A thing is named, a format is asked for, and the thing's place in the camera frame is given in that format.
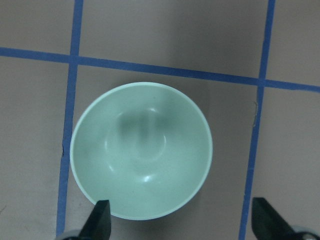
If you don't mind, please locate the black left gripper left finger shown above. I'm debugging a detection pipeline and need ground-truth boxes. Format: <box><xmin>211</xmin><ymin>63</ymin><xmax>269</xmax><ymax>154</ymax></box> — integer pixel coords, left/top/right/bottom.
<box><xmin>77</xmin><ymin>200</ymin><xmax>112</xmax><ymax>240</ymax></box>

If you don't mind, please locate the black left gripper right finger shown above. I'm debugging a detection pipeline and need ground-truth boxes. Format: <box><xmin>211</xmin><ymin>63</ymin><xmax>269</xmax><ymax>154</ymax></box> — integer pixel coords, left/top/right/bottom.
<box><xmin>251</xmin><ymin>197</ymin><xmax>299</xmax><ymax>240</ymax></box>

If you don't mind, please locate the green bowl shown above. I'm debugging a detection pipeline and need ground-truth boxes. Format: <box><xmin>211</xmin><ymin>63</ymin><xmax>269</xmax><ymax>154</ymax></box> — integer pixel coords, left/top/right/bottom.
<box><xmin>69</xmin><ymin>82</ymin><xmax>213</xmax><ymax>221</ymax></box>

